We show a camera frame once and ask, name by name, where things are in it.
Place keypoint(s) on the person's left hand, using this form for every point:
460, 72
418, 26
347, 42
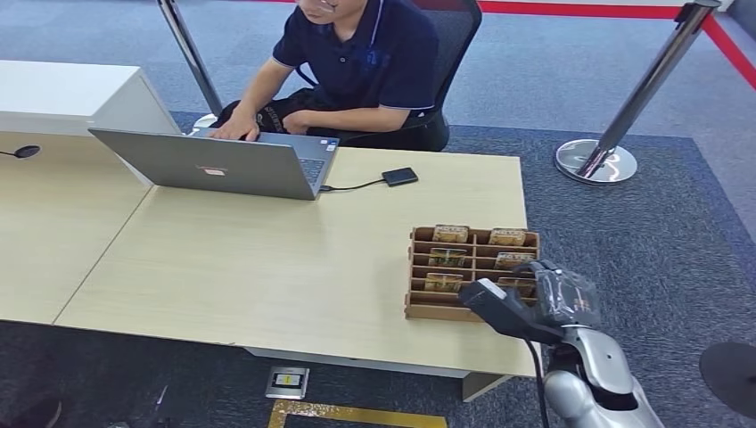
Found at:
296, 122

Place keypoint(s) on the person's right hand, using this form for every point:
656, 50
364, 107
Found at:
236, 127

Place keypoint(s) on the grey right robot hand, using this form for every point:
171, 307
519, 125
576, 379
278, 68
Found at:
567, 298

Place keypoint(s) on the person's left forearm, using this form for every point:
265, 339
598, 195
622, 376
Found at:
360, 118

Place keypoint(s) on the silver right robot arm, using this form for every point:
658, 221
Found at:
596, 360

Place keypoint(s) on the person's right forearm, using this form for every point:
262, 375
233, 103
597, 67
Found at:
260, 91

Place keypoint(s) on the person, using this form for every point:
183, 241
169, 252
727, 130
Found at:
366, 59

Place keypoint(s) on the small black card reader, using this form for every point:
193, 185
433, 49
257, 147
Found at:
400, 176

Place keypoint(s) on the wooden card rack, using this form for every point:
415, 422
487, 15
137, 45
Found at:
437, 304

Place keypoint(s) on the grey laptop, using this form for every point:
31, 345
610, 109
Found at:
207, 162

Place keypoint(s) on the black mesh office chair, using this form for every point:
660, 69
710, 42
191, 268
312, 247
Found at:
458, 41

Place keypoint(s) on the white cabinet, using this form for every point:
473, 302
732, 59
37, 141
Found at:
59, 88

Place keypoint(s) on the black round disc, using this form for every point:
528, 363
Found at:
732, 378

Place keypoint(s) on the black oval desk device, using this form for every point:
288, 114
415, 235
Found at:
27, 151

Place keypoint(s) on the yellow floor tape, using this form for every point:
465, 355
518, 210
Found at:
354, 413

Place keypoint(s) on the silver floor socket box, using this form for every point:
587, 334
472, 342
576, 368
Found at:
287, 382

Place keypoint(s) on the red barrier belt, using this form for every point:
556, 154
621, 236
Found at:
579, 9
729, 50

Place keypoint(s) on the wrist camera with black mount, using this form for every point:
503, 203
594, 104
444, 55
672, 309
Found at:
502, 310

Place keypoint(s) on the chrome stanchion post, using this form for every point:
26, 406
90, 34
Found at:
644, 88
189, 56

